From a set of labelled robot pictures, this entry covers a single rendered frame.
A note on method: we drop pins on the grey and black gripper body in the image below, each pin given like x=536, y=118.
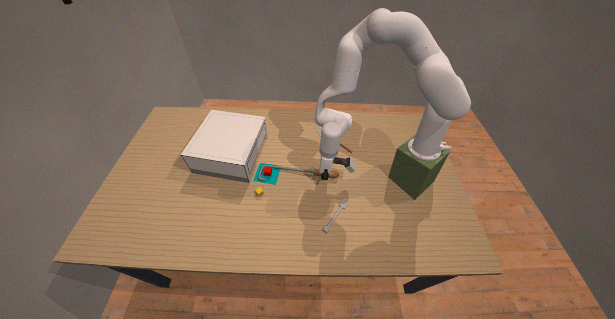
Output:
x=326, y=163

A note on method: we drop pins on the teal square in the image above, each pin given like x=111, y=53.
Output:
x=269, y=179

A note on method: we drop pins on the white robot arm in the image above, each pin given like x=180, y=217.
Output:
x=446, y=94

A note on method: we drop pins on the wooden tool handle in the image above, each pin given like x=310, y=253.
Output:
x=334, y=174

